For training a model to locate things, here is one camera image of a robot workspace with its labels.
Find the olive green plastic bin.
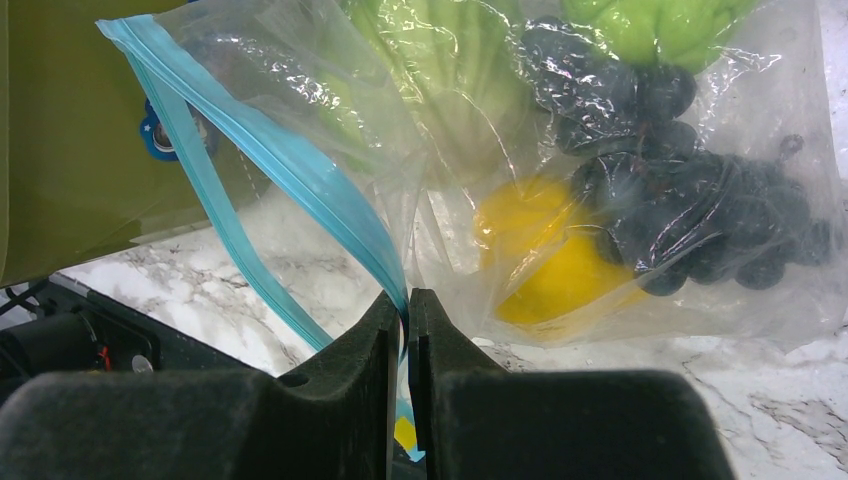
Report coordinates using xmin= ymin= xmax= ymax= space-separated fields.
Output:
xmin=1 ymin=1 xmax=208 ymax=286

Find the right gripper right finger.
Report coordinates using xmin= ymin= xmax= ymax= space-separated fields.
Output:
xmin=408 ymin=289 xmax=733 ymax=479

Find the green fake lime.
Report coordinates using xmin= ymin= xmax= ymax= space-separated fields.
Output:
xmin=338 ymin=1 xmax=530 ymax=188

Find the green fake cabbage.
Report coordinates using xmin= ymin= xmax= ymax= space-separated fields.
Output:
xmin=561 ymin=0 xmax=757 ymax=74

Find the clear zip top bag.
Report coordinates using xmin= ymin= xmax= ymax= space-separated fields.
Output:
xmin=96 ymin=1 xmax=847 ymax=356

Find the dark fake grape bunch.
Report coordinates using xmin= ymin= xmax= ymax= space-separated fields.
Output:
xmin=521 ymin=16 xmax=844 ymax=296

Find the yellow fake lemon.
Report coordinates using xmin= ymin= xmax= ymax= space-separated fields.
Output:
xmin=474 ymin=176 xmax=632 ymax=327

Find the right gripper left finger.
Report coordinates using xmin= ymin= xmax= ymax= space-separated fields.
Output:
xmin=1 ymin=294 xmax=400 ymax=479

